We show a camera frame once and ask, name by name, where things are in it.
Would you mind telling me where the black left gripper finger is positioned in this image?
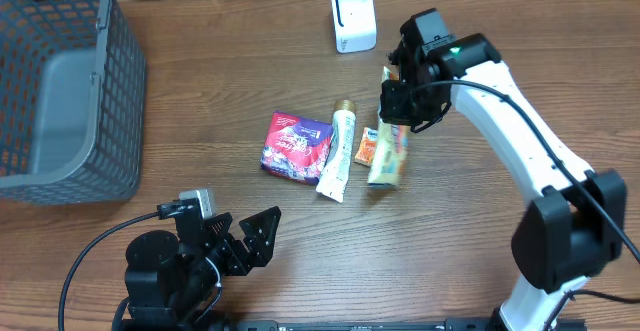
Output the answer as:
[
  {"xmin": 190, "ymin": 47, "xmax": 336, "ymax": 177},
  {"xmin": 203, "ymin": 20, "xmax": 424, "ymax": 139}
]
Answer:
[
  {"xmin": 239, "ymin": 206, "xmax": 281, "ymax": 267},
  {"xmin": 204, "ymin": 213, "xmax": 233, "ymax": 244}
]

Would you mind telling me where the orange blue snack bag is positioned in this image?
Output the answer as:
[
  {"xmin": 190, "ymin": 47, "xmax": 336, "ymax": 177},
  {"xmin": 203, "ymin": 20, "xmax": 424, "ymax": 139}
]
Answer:
[{"xmin": 367, "ymin": 65, "xmax": 410, "ymax": 189}]

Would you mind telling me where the small orange snack packet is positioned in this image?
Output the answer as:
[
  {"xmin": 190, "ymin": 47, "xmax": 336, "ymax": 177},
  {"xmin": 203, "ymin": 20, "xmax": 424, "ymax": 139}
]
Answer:
[{"xmin": 354, "ymin": 127, "xmax": 378, "ymax": 166}]

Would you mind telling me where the white conditioner tube gold cap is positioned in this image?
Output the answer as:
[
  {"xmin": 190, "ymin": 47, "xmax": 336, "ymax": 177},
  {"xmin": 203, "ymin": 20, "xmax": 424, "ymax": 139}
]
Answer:
[{"xmin": 316, "ymin": 100, "xmax": 356, "ymax": 203}]

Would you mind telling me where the red purple pad pack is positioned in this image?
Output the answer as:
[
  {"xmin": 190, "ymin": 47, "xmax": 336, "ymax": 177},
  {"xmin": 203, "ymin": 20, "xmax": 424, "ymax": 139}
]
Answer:
[{"xmin": 260, "ymin": 112, "xmax": 333, "ymax": 185}]

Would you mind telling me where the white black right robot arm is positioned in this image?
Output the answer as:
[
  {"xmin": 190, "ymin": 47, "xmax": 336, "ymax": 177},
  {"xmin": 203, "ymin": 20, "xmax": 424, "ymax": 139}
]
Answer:
[{"xmin": 379, "ymin": 9, "xmax": 631, "ymax": 330}]

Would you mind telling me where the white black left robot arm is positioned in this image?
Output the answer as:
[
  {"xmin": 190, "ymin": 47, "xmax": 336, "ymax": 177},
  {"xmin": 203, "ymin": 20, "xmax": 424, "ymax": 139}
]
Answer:
[{"xmin": 112, "ymin": 199, "xmax": 281, "ymax": 330}]

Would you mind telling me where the white barcode scanner stand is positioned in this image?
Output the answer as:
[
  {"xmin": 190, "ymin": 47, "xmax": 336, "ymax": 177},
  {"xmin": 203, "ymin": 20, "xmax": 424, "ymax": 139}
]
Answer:
[{"xmin": 330, "ymin": 0, "xmax": 377, "ymax": 54}]

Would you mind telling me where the grey plastic mesh basket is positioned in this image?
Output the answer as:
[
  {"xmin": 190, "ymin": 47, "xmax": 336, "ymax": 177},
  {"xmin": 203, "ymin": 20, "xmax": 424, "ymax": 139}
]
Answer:
[{"xmin": 1, "ymin": 0, "xmax": 147, "ymax": 205}]

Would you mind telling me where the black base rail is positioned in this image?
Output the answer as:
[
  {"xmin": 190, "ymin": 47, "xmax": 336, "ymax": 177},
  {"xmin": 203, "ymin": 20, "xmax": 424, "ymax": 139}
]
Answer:
[{"xmin": 142, "ymin": 318, "xmax": 589, "ymax": 331}]

